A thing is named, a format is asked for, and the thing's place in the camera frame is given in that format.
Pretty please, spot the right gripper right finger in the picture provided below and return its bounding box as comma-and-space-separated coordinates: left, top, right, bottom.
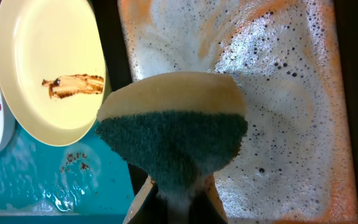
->
189, 175, 228, 224

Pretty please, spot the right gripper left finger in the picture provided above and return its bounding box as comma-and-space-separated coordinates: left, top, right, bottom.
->
122, 176, 168, 224

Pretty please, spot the green and yellow sponge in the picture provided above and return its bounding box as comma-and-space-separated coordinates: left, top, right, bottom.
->
95, 72, 248, 195

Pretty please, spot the black tray with soapy water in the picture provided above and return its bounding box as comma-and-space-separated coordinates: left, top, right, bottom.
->
92, 1, 358, 223

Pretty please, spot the teal plastic serving tray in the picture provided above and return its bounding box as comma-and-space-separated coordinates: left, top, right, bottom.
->
0, 113, 134, 223

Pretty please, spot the yellow-green plate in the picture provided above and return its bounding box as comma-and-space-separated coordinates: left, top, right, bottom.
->
0, 0, 110, 146

